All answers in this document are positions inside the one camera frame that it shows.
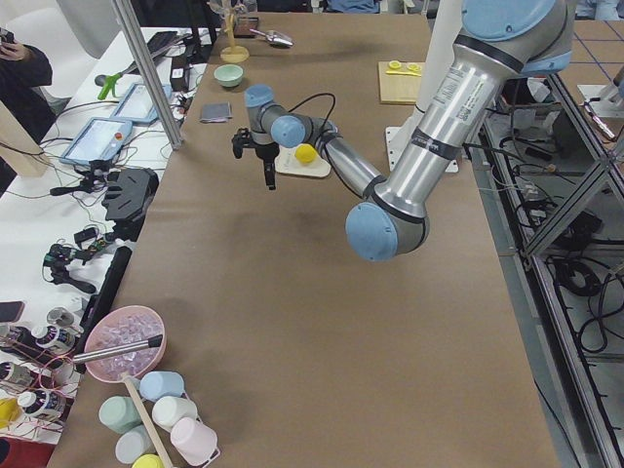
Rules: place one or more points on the pink bowl with ice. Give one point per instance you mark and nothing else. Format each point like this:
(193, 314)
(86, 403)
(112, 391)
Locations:
(129, 341)

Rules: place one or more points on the yellow cup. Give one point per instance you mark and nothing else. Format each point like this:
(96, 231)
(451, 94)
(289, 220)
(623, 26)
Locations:
(149, 460)

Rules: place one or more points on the yellow plastic knife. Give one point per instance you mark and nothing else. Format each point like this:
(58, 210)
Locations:
(402, 73)

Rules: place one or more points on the aluminium frame post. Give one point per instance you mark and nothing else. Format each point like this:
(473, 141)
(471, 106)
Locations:
(127, 19)

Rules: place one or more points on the metal scoop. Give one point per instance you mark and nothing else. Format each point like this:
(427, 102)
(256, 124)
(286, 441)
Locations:
(274, 38)

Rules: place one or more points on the black keyboard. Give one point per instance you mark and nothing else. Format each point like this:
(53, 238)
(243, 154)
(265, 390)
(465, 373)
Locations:
(160, 42)

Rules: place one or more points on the white rabbit tray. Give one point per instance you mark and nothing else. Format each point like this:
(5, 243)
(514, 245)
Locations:
(286, 164)

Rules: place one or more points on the teach pendant tablet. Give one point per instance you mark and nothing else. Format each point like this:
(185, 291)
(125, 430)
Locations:
(101, 139)
(136, 106)

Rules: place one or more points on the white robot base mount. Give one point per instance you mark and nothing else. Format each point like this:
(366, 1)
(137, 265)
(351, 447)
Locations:
(446, 26)

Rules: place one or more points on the mint green bowl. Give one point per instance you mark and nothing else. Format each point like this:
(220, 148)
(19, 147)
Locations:
(229, 75)

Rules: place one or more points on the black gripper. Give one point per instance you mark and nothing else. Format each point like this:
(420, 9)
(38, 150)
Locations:
(265, 153)

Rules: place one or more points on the grey folded cloth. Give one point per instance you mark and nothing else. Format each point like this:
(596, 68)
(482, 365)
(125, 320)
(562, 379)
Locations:
(216, 112)

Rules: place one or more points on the wooden cutting board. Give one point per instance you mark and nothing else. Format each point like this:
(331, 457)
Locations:
(398, 89)

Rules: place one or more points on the white cup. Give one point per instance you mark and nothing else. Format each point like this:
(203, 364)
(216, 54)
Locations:
(169, 410)

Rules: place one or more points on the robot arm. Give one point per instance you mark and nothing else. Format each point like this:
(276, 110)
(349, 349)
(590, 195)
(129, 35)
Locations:
(497, 41)

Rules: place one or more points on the yellow lemon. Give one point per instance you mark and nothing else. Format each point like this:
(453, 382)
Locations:
(305, 154)

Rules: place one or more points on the blue cup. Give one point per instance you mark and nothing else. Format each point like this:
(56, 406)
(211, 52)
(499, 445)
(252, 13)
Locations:
(157, 384)

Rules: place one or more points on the grey-blue cup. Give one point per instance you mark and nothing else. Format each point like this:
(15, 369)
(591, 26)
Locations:
(133, 444)

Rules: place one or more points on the pink cup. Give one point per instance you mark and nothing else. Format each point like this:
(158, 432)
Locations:
(195, 442)

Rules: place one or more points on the wooden mug tree stand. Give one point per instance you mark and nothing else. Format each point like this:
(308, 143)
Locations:
(230, 12)

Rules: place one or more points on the green cup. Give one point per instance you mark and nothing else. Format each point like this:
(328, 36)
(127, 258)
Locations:
(119, 414)

